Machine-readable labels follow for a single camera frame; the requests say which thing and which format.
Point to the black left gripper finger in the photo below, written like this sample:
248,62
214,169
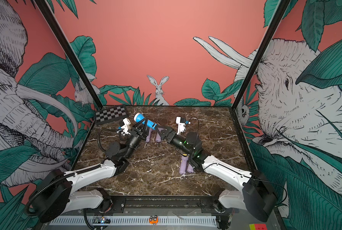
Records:
142,124
145,131

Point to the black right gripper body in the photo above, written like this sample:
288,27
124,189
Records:
173,136

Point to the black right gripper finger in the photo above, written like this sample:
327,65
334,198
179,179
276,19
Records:
159,131
159,128

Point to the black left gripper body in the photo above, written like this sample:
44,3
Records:
136,135

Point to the blue flashlight white head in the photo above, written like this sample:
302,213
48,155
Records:
140,118

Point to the purple flashlight yellow head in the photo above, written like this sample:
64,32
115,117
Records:
158,138

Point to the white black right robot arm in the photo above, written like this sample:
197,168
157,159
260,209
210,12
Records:
258,194

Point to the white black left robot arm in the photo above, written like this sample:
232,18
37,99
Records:
60,191

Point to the black white checkerboard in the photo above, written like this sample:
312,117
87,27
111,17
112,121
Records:
114,112

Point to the orange round clip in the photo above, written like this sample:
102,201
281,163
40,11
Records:
153,220

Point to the green circuit board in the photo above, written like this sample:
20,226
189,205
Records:
102,220

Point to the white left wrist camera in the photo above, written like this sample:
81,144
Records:
125,126

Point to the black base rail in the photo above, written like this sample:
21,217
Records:
206,204

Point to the white slotted cable duct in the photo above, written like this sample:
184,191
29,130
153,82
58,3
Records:
138,220

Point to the black left corner frame post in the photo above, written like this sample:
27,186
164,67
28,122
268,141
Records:
62,39

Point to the black corner frame post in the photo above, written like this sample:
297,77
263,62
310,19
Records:
62,39
276,19

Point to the black right corner frame post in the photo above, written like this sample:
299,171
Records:
276,19

